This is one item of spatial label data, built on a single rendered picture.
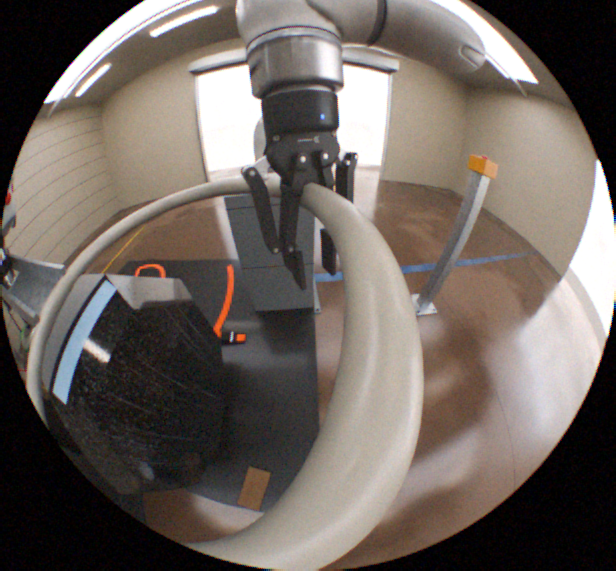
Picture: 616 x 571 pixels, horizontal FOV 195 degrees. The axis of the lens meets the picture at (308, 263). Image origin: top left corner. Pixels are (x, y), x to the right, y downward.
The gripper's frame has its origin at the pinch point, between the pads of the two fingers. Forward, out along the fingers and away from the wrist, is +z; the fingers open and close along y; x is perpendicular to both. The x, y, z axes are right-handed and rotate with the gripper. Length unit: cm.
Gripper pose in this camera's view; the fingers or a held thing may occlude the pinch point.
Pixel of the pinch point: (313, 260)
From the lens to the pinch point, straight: 25.5
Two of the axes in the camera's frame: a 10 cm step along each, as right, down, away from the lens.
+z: 0.8, 7.7, 6.3
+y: -8.7, 3.7, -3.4
